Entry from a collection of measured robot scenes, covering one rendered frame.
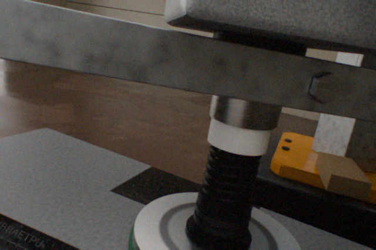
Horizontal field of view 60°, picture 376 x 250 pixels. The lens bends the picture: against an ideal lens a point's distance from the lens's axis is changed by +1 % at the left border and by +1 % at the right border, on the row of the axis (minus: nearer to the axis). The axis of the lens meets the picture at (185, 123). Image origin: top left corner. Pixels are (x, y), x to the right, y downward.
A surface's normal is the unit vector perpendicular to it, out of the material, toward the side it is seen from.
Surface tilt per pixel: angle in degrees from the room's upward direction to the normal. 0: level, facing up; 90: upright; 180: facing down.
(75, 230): 0
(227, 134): 90
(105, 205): 0
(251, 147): 90
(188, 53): 90
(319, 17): 90
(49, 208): 0
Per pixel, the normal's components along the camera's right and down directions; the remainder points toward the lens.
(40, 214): 0.16, -0.95
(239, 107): -0.36, 0.18
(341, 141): -0.98, -0.11
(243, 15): 0.05, 0.62
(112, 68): 0.12, 0.28
